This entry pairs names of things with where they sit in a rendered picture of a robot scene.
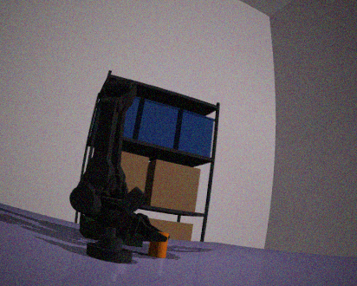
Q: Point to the orange knob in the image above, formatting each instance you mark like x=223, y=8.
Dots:
x=158, y=249

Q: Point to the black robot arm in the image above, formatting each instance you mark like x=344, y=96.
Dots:
x=104, y=175

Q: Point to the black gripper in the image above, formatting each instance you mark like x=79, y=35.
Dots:
x=138, y=225

